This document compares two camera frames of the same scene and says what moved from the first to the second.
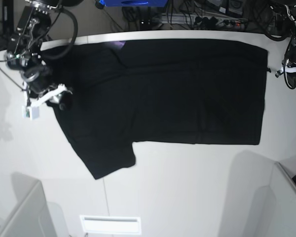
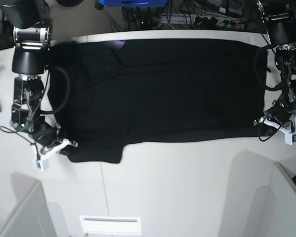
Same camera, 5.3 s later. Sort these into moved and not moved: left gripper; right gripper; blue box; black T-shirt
Moved: left gripper; right gripper
Not moved: blue box; black T-shirt
